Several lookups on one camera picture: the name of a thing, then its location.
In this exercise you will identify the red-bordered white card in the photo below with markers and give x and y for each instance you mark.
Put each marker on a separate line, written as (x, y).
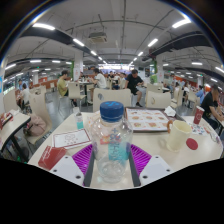
(71, 138)

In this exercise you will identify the small teal bottle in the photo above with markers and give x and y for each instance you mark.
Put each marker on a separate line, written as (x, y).
(79, 121)

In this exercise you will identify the cream dining chair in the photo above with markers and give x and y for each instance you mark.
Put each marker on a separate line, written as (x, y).
(111, 95)
(158, 99)

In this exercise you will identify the flat round red coaster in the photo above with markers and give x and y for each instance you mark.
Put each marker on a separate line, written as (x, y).
(192, 144)

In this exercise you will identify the red paper cup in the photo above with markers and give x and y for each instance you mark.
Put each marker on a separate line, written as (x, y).
(198, 115)

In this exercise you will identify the ceiling strip lights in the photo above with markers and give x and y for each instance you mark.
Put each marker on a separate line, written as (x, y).
(43, 26)

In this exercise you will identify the crumpled white napkin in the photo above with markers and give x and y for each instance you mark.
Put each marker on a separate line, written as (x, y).
(170, 111)

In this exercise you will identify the neighbouring cream table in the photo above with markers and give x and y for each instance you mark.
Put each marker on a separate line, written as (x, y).
(11, 125)

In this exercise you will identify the pink backpack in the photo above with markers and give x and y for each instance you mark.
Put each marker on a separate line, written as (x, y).
(35, 126)

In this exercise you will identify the brown tray with paper liner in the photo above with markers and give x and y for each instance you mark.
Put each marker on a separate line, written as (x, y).
(146, 120)

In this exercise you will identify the red box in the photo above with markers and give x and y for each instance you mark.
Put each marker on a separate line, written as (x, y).
(51, 157)

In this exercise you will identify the person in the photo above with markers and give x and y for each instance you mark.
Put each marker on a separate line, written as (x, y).
(134, 81)
(210, 103)
(200, 94)
(62, 86)
(25, 95)
(100, 80)

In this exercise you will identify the clear blue-capped water bottle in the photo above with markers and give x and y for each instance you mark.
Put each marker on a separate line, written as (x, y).
(111, 146)

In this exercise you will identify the cream paper cup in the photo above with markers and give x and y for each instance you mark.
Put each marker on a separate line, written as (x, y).
(178, 135)

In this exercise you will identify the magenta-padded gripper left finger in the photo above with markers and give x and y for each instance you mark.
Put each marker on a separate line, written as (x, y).
(81, 160)

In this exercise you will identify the ceiling air unit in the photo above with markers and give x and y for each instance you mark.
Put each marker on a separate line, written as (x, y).
(97, 37)

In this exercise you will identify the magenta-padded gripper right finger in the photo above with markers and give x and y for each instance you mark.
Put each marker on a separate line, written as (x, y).
(141, 160)

